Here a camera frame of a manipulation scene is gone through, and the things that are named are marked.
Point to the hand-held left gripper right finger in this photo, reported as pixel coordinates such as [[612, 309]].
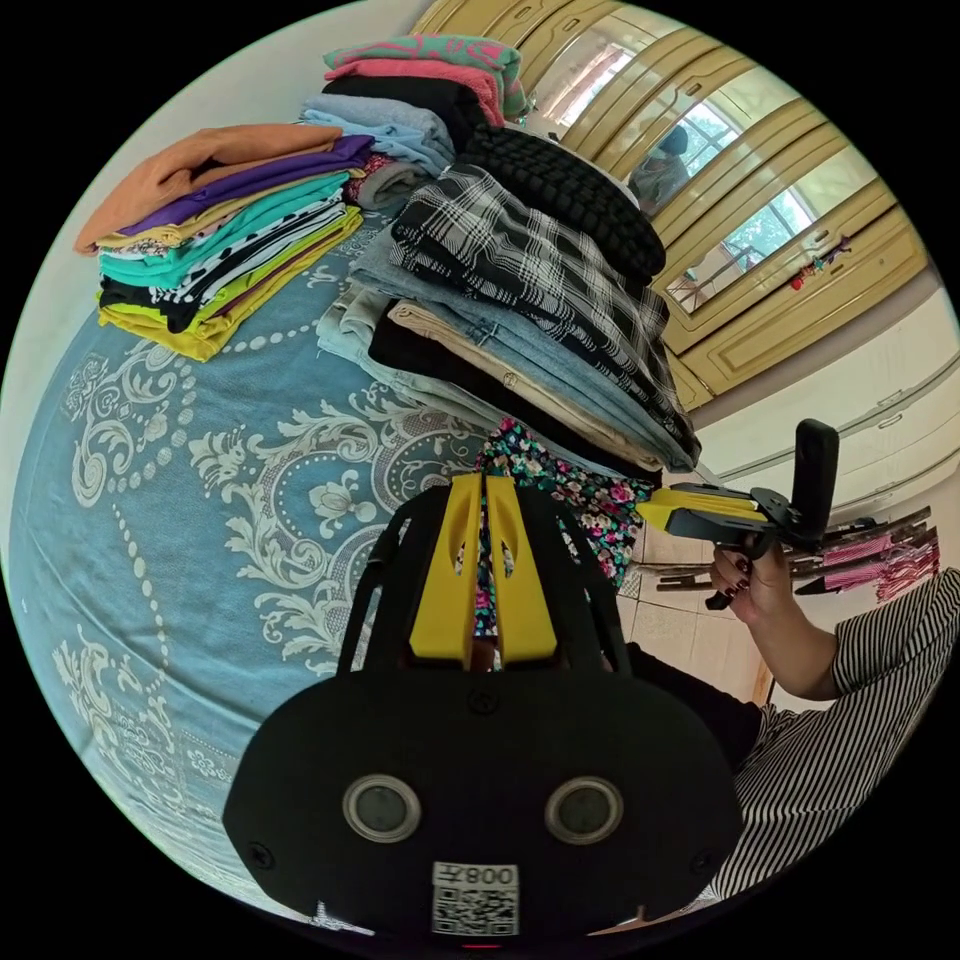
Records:
[[521, 600]]

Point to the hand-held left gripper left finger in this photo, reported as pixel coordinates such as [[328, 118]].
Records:
[[450, 585]]

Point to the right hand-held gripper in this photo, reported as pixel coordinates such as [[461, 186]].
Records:
[[772, 525]]

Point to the floral patterned pants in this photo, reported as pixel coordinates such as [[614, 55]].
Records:
[[592, 495]]

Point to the person's right forearm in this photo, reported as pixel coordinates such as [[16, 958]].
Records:
[[795, 652]]

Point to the person's right hand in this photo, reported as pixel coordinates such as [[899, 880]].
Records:
[[757, 585]]

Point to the yellow cupboard with mirror doors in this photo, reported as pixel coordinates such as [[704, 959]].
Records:
[[787, 352]]

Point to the wooden rack with pink cloth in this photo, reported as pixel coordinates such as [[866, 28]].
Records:
[[862, 551]]

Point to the pile of jeans and plaid clothes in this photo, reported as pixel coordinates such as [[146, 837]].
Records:
[[525, 285]]

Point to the bed with blue ornamented quilt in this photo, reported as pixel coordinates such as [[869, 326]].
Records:
[[150, 525]]

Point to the person's body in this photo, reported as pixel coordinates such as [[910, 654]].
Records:
[[825, 787]]

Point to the pile of colourful thin clothes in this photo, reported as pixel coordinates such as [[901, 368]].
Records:
[[225, 225]]

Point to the pile of sweaters and towels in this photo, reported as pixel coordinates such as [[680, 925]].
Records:
[[420, 97]]

